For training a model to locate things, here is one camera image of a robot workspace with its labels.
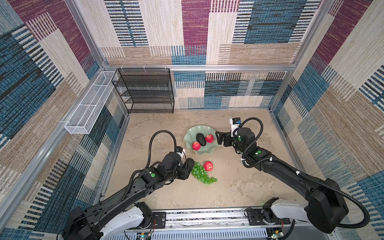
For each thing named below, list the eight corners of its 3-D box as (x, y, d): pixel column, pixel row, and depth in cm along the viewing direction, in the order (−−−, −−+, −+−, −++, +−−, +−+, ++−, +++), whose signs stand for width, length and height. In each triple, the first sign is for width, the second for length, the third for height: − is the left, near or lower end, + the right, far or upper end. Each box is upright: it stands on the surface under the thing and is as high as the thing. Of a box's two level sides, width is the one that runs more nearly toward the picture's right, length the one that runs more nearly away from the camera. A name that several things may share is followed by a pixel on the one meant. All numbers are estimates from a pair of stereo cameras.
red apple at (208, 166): (207, 173, 90) (207, 170, 86) (202, 167, 92) (202, 163, 89) (213, 169, 91) (214, 165, 88) (209, 163, 94) (209, 159, 90)
